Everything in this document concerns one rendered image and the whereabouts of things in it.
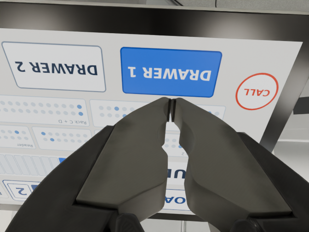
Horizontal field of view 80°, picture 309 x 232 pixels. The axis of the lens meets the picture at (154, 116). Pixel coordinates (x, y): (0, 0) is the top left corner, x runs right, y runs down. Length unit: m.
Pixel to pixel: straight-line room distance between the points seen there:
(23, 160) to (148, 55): 0.22
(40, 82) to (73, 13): 0.08
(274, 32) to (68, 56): 0.18
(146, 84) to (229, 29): 0.09
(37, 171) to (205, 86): 0.25
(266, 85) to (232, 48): 0.05
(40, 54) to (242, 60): 0.19
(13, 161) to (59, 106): 0.12
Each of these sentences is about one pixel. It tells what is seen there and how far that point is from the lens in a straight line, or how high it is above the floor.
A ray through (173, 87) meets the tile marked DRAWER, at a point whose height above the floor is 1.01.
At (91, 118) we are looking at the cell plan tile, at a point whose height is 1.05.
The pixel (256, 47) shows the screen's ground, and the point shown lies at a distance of 0.20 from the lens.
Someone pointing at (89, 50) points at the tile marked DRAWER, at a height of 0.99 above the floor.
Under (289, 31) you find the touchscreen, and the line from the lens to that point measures 0.21.
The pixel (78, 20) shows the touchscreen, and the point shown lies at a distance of 0.19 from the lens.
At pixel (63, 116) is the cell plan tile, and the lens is 0.23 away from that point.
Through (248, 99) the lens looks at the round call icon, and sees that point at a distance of 0.21.
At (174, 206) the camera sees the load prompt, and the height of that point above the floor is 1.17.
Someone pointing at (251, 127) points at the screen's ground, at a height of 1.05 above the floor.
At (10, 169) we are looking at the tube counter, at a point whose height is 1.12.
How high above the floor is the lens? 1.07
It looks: 8 degrees down
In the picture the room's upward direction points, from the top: 177 degrees counter-clockwise
